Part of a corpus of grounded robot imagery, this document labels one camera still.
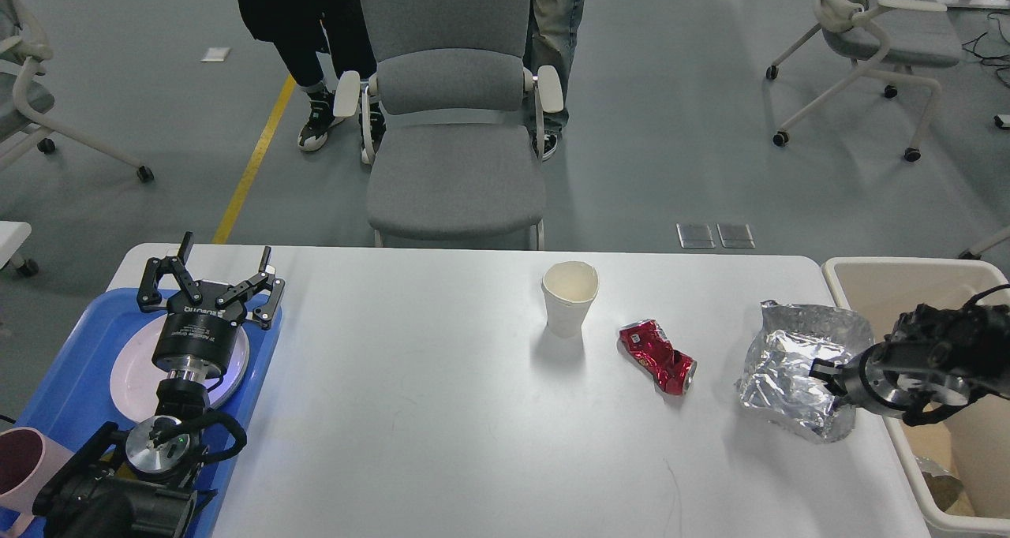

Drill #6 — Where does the white paper cup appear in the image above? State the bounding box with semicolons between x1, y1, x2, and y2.
541;260;599;339

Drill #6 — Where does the white chair background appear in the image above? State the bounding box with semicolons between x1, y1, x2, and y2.
765;0;962;162
1;0;155;183

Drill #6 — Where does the floor outlet plate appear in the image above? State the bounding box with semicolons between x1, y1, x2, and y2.
675;224;716;249
716;224;755;249

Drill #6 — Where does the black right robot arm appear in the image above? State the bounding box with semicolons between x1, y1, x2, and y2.
809;284;1009;427

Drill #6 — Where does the aluminium foil sheet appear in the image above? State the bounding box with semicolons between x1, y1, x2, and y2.
735;300;874;444

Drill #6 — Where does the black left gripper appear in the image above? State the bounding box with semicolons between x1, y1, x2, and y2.
137;231;286;378

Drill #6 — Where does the grey office chair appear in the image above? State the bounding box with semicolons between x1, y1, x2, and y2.
335;0;565;250

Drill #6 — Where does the pink mug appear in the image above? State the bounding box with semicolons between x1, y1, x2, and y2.
1;427;73;537

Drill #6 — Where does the beige plastic bin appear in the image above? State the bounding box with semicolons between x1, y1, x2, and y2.
822;257;1009;537

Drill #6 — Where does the crushed red can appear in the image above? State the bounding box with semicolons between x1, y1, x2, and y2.
618;319;698;397

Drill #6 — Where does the brown paper bag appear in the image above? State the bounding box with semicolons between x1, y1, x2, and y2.
899;420;960;476

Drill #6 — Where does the floor outlet plate right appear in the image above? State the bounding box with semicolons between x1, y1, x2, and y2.
716;224;755;249

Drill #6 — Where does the white chair right background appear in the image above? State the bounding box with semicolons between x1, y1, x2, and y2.
765;0;962;162

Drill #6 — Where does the person in black clothes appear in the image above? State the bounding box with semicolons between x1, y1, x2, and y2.
237;0;376;152

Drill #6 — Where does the floor outlet plate left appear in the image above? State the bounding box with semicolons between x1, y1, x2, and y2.
675;224;716;249

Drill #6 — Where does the white chair left background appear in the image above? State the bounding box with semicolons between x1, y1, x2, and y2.
1;0;155;183

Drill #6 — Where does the pink plate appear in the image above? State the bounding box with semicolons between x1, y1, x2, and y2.
109;315;250;423

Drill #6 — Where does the foil with brown napkin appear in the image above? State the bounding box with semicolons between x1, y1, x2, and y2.
915;456;963;512

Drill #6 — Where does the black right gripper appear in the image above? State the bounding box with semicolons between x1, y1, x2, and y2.
809;345;971;419

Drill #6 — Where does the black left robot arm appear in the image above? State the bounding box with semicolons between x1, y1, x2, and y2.
33;233;285;537

